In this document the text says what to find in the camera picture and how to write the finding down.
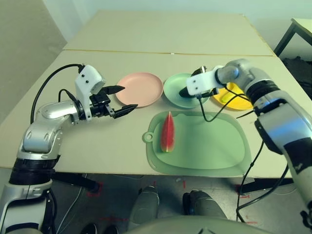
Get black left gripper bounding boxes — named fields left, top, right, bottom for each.
left=89, top=85, right=139, bottom=119

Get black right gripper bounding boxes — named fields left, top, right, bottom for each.
left=191, top=66, right=219, bottom=98

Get dark green avocado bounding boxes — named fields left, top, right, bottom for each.
left=179, top=87, right=198, bottom=99

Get watermelon slice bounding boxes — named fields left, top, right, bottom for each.
left=159, top=111, right=176, bottom=154

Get pink plate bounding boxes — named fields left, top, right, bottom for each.
left=115, top=72, right=164, bottom=109

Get mint green plate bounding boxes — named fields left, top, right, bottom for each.
left=163, top=73, right=213, bottom=109

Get yellow plate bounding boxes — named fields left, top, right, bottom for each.
left=211, top=82, right=255, bottom=111

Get green cutting board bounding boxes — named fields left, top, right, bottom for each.
left=142, top=110, right=253, bottom=177

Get grey robot left leg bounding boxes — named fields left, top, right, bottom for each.
left=128, top=185, right=160, bottom=221

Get grey robot leg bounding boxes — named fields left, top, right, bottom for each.
left=128, top=185, right=160, bottom=221
left=182, top=190, right=228, bottom=220

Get side table black legs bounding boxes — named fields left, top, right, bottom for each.
left=274, top=18, right=312, bottom=64

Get grey robot right leg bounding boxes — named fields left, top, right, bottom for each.
left=182, top=190, right=228, bottom=220

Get grey robot torso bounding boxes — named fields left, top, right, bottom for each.
left=126, top=215, right=271, bottom=234

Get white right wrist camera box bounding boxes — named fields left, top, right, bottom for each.
left=186, top=69, right=219, bottom=98

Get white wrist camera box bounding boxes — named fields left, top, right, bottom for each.
left=74, top=64, right=106, bottom=122
left=186, top=69, right=219, bottom=98

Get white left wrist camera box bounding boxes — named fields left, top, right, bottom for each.
left=74, top=64, right=106, bottom=122

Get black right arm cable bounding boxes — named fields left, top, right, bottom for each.
left=197, top=94, right=291, bottom=224

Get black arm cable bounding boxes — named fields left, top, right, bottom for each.
left=30, top=63, right=85, bottom=122
left=197, top=94, right=291, bottom=224

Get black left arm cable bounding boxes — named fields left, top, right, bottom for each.
left=30, top=63, right=85, bottom=122

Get black table frame leg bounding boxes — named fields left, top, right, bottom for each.
left=52, top=171, right=101, bottom=193
left=239, top=177, right=296, bottom=194

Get white floor cable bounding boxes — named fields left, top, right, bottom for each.
left=59, top=187, right=84, bottom=230

